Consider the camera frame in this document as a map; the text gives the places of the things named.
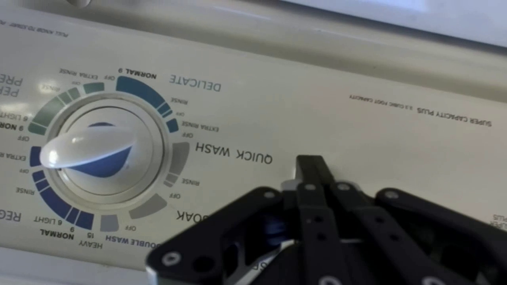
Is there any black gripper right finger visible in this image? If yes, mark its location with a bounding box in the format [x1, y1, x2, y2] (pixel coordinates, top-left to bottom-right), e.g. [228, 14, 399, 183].
[312, 153, 507, 285]

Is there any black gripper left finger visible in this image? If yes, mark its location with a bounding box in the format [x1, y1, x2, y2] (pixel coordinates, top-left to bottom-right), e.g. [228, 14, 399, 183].
[146, 153, 345, 285]

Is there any white top-load washer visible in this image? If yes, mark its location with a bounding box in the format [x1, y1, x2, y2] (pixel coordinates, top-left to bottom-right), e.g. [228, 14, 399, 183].
[0, 0, 507, 285]

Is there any white washer lid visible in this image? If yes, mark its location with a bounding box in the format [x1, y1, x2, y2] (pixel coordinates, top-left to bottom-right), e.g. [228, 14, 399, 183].
[279, 0, 507, 50]

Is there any white washer timer dial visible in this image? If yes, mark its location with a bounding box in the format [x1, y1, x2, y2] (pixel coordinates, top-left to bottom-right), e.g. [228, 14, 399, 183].
[38, 96, 171, 207]

